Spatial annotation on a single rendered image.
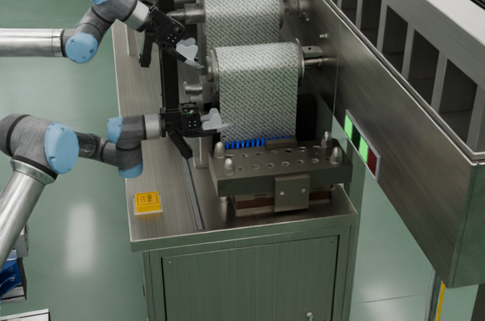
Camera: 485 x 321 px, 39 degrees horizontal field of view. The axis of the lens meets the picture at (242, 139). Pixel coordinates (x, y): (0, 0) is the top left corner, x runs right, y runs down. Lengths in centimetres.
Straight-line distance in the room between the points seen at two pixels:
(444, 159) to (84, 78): 387
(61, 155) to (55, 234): 181
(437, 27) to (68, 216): 257
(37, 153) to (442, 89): 93
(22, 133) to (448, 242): 101
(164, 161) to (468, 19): 123
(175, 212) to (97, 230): 148
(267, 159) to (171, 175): 34
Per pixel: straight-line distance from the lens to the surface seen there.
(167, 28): 195
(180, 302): 210
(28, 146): 170
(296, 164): 198
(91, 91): 480
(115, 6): 191
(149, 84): 276
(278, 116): 207
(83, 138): 203
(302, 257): 207
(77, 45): 182
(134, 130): 199
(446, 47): 135
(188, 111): 202
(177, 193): 209
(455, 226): 138
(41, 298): 316
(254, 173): 194
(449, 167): 136
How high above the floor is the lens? 210
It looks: 31 degrees down
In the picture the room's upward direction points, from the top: straight up
